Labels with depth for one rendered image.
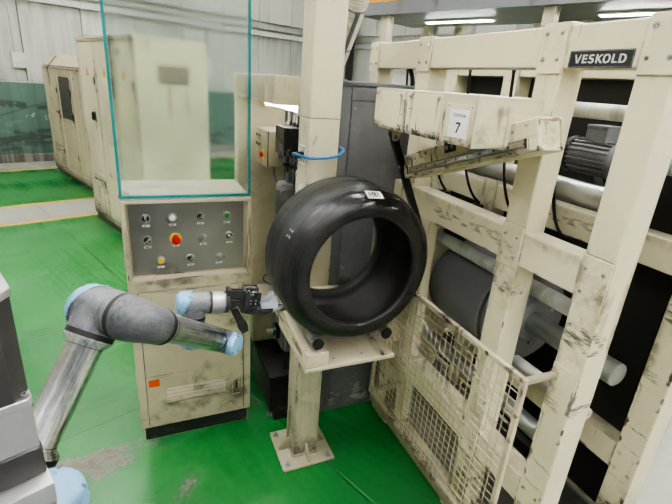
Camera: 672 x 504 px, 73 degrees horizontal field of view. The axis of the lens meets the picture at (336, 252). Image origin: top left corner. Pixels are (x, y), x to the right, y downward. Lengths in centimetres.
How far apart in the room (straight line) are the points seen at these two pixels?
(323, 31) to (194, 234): 104
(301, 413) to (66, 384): 132
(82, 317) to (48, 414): 23
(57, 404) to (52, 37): 947
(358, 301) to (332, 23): 106
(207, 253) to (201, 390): 74
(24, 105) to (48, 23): 153
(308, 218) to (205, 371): 125
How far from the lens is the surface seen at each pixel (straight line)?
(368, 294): 191
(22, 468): 78
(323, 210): 145
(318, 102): 178
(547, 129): 141
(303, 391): 225
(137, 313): 118
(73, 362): 126
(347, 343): 186
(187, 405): 256
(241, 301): 157
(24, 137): 1030
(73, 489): 121
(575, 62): 156
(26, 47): 1034
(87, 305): 125
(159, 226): 215
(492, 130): 140
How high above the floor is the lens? 178
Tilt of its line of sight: 20 degrees down
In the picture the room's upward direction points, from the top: 4 degrees clockwise
